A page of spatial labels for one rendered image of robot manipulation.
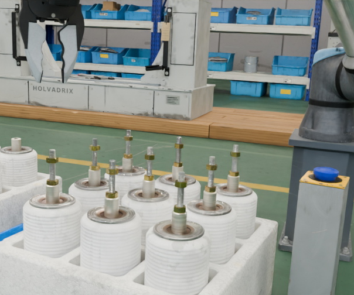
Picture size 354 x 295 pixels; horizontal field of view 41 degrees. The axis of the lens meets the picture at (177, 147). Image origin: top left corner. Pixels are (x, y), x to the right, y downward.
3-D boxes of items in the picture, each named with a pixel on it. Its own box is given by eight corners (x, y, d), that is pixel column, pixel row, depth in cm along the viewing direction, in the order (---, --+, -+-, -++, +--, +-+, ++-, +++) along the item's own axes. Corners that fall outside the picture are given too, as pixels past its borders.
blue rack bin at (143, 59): (137, 64, 624) (138, 48, 619) (164, 66, 612) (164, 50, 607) (121, 65, 578) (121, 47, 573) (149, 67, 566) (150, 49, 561)
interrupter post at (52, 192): (61, 201, 80) (61, 182, 79) (58, 205, 78) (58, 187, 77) (47, 200, 80) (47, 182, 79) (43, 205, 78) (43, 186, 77)
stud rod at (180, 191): (176, 220, 69) (178, 171, 68) (183, 220, 69) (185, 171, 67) (175, 222, 68) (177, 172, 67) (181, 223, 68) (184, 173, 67)
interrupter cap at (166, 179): (173, 189, 90) (173, 185, 89) (150, 179, 95) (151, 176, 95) (203, 184, 94) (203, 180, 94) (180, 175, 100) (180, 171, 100)
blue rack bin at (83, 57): (78, 61, 647) (78, 45, 642) (103, 62, 635) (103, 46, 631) (58, 61, 600) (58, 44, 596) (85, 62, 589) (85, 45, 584)
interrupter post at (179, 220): (171, 229, 70) (172, 208, 70) (187, 230, 70) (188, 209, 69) (169, 235, 68) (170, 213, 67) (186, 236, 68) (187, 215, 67)
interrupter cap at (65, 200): (79, 196, 83) (79, 192, 83) (71, 211, 75) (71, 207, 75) (36, 195, 82) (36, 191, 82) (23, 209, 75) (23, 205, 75)
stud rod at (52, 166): (55, 192, 79) (54, 148, 78) (55, 194, 78) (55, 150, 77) (48, 192, 79) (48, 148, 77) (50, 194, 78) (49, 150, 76)
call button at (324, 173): (315, 176, 80) (316, 164, 80) (339, 180, 78) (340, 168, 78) (310, 182, 77) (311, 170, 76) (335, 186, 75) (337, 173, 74)
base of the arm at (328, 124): (300, 129, 133) (303, 95, 131) (356, 135, 129) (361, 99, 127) (296, 139, 119) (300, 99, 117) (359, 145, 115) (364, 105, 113)
